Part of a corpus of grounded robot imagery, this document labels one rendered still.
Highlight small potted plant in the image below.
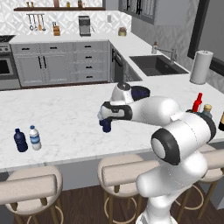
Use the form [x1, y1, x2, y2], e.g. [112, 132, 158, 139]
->
[117, 26, 128, 38]

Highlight hanging metal ladle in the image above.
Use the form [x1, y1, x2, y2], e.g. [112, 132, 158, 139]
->
[27, 14, 34, 32]

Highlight steel oven with hob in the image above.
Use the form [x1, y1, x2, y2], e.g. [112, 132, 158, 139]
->
[0, 34, 22, 91]

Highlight steel coffee machine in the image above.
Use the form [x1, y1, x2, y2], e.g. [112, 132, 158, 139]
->
[78, 15, 92, 38]

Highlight clear plastic water bottle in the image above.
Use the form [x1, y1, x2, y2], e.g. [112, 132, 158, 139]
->
[28, 125, 42, 151]

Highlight dark dishwasher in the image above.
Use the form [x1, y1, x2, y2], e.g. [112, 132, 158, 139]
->
[109, 47, 144, 84]

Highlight dark blue plastic bottle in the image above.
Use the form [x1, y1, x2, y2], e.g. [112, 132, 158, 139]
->
[13, 128, 29, 153]

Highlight white paper towel roll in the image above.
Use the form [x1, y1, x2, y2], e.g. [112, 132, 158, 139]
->
[189, 49, 214, 86]

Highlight hanging dark utensil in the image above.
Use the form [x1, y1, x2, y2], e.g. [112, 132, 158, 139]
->
[40, 14, 46, 32]

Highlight wooden knife block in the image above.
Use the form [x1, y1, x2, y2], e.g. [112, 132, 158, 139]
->
[52, 21, 61, 37]

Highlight black framed window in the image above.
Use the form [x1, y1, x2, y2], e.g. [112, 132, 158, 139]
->
[186, 0, 224, 77]

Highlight grey soap dispenser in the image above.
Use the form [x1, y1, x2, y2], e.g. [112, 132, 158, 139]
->
[150, 41, 158, 55]

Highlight dark brown glass bottle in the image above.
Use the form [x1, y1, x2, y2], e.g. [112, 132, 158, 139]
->
[218, 111, 224, 132]

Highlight small dark blue bottle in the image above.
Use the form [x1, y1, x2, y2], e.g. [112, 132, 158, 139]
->
[99, 118, 114, 134]

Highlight hanging wooden spatula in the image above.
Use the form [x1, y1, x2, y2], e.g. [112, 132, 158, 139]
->
[36, 14, 43, 32]

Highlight beige cushioned bar stool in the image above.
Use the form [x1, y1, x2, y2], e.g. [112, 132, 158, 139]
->
[0, 164, 65, 224]
[96, 153, 162, 224]
[174, 143, 224, 221]

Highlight grey cupboard run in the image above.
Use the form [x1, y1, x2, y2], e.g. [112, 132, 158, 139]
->
[10, 40, 112, 88]

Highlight tool rail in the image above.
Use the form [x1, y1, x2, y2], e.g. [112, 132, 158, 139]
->
[25, 12, 46, 17]

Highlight corked clear glass bottle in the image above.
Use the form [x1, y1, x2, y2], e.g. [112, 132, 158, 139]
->
[201, 103, 214, 119]

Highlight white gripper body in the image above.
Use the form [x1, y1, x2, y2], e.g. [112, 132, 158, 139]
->
[97, 102, 109, 121]

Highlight silver tap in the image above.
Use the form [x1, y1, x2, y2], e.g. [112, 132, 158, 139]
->
[157, 47, 178, 66]

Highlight dark wooden wall shelf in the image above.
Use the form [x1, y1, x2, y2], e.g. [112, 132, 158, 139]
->
[13, 6, 107, 12]

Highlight hanging metal spoon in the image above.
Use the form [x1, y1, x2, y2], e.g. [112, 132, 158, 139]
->
[32, 14, 39, 32]

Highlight grey wall cupboards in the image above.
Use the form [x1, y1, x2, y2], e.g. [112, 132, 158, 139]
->
[117, 0, 202, 26]

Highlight dark kitchen sink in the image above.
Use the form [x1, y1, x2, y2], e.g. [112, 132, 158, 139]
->
[129, 54, 190, 77]

